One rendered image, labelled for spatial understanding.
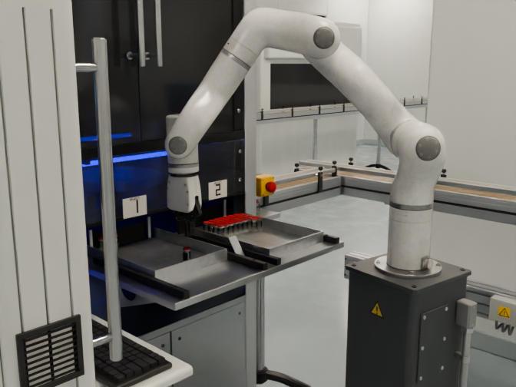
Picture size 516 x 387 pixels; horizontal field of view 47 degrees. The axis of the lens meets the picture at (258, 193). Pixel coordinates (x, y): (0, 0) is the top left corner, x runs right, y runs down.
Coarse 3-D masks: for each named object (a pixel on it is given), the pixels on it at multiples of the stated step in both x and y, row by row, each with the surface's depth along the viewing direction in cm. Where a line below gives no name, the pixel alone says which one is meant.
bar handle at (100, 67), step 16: (96, 48) 102; (80, 64) 100; (96, 64) 102; (96, 80) 103; (96, 96) 103; (96, 112) 104; (112, 160) 107; (112, 176) 107; (112, 192) 107; (112, 208) 108; (112, 224) 108; (112, 240) 109; (112, 256) 109; (112, 272) 110; (112, 288) 111; (112, 304) 111; (112, 320) 112; (112, 336) 113; (112, 352) 113
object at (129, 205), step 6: (132, 198) 177; (138, 198) 179; (144, 198) 180; (126, 204) 176; (132, 204) 177; (138, 204) 179; (144, 204) 181; (126, 210) 176; (132, 210) 178; (138, 210) 179; (144, 210) 181; (126, 216) 176; (132, 216) 178
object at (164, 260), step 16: (144, 240) 192; (160, 240) 192; (176, 240) 188; (192, 240) 182; (128, 256) 176; (144, 256) 176; (160, 256) 176; (176, 256) 176; (192, 256) 176; (208, 256) 167; (224, 256) 172; (144, 272) 157; (160, 272) 155; (176, 272) 159
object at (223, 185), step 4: (220, 180) 203; (224, 180) 204; (208, 184) 199; (212, 184) 200; (220, 184) 203; (224, 184) 204; (212, 188) 200; (216, 188) 202; (220, 188) 203; (224, 188) 205; (212, 192) 201; (220, 192) 204; (224, 192) 205; (212, 196) 201; (216, 196) 202; (220, 196) 204; (224, 196) 205
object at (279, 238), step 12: (264, 228) 206; (276, 228) 204; (288, 228) 200; (300, 228) 197; (228, 240) 184; (240, 240) 180; (252, 240) 192; (264, 240) 192; (276, 240) 192; (288, 240) 192; (300, 240) 182; (312, 240) 187; (264, 252) 174; (276, 252) 175; (288, 252) 179
